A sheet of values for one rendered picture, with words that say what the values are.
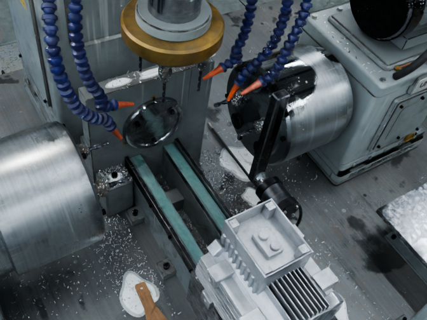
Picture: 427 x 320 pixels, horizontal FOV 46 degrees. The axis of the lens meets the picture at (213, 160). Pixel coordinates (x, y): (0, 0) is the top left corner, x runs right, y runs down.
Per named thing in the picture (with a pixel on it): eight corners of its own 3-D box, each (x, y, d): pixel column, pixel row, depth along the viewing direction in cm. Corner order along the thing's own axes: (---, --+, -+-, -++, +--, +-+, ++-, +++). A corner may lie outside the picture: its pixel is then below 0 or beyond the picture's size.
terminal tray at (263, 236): (217, 242, 90) (222, 220, 85) (265, 219, 95) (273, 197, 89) (255, 298, 84) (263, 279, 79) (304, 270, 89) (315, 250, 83)
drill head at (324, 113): (191, 127, 129) (201, 49, 110) (314, 82, 145) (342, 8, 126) (245, 199, 116) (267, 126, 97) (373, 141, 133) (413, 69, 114)
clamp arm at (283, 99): (245, 175, 111) (269, 90, 91) (257, 171, 112) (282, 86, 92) (254, 187, 109) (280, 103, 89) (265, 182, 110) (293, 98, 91)
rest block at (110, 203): (98, 199, 125) (94, 169, 116) (123, 189, 128) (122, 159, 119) (107, 218, 122) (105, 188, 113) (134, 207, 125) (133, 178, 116)
